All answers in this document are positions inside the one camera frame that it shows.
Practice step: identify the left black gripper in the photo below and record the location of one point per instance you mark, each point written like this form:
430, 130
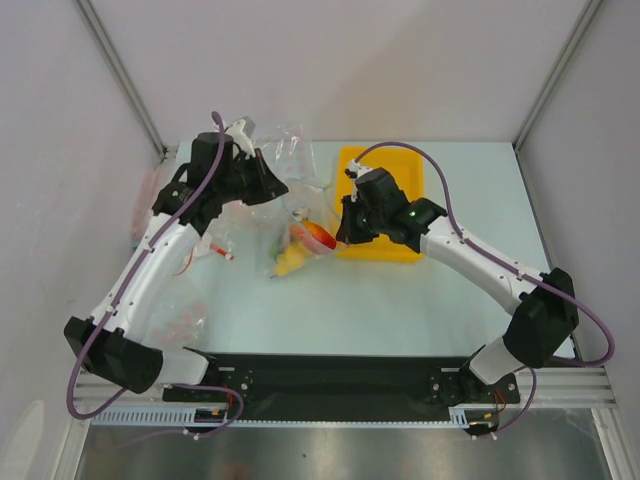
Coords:
268, 185

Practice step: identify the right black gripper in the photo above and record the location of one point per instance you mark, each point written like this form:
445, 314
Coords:
358, 220

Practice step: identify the red toy mango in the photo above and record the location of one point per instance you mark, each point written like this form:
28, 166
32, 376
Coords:
313, 237

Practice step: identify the clear blue-zipper bag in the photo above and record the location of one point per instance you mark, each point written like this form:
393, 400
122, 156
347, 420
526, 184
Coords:
317, 198

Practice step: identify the green toy cucumber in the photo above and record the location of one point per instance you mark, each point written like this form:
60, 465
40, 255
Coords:
276, 249

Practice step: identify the yellow toy pear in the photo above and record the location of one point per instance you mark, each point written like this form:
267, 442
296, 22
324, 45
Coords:
293, 257

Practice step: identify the grey toy fish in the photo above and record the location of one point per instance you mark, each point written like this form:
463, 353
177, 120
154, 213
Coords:
301, 215

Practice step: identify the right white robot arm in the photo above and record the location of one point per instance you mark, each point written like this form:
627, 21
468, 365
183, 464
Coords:
542, 315

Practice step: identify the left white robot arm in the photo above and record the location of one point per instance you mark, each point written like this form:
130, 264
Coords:
111, 343

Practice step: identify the pile of spare zip bags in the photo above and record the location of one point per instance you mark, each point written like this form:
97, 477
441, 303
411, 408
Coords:
182, 312

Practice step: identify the yellow plastic tray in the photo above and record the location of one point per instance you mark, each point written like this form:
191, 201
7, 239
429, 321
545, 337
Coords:
397, 174

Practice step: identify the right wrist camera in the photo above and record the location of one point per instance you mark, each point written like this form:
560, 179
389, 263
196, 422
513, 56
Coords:
354, 170

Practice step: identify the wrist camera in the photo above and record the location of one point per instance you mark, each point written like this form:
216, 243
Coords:
242, 130
354, 170

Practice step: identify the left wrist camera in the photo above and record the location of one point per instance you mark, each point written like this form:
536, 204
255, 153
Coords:
242, 130

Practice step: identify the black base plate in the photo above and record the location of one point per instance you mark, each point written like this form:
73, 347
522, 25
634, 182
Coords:
394, 407

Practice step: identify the white slotted cable duct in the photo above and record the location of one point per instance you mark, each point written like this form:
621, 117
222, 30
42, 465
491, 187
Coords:
209, 417

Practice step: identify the aluminium frame rail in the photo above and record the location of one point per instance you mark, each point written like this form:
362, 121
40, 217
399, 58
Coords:
549, 387

